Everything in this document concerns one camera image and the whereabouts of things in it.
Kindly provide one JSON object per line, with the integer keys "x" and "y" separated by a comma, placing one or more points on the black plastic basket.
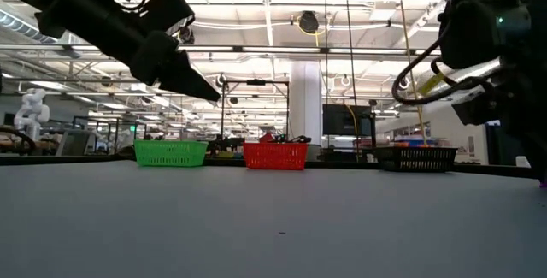
{"x": 416, "y": 159}

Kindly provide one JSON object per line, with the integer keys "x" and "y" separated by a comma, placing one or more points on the white building pillar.
{"x": 305, "y": 98}

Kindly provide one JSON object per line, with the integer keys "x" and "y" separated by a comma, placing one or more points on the green plastic basket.
{"x": 171, "y": 153}

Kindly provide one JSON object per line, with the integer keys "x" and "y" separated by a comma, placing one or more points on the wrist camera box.
{"x": 171, "y": 10}
{"x": 476, "y": 109}

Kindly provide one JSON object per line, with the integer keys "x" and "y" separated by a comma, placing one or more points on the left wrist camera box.
{"x": 171, "y": 10}

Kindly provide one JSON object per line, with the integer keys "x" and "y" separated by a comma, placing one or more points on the white robot figure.
{"x": 32, "y": 109}

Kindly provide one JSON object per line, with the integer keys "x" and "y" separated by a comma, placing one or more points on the black table frame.
{"x": 55, "y": 159}

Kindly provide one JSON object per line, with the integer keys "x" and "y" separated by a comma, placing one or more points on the blue storage bins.
{"x": 410, "y": 142}

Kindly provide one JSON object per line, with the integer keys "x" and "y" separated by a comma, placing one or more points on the black monitor screen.
{"x": 346, "y": 120}

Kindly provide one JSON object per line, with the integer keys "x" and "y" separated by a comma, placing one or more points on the white container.
{"x": 521, "y": 161}

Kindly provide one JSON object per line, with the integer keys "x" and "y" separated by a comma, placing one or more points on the black workbench equipment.
{"x": 222, "y": 145}

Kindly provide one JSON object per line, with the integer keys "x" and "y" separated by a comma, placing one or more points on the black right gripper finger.
{"x": 539, "y": 158}

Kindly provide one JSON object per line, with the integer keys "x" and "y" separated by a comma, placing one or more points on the black workbench robot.
{"x": 297, "y": 139}

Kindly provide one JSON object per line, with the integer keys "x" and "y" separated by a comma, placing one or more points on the red plastic basket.
{"x": 275, "y": 156}

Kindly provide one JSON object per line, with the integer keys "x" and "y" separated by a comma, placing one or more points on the grey box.
{"x": 77, "y": 143}

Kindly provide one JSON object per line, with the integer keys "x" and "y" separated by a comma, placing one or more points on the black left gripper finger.
{"x": 171, "y": 68}

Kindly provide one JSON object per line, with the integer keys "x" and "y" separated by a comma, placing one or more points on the black metal frame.
{"x": 256, "y": 82}
{"x": 109, "y": 117}

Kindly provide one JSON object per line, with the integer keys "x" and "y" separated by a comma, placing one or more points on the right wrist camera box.
{"x": 476, "y": 109}

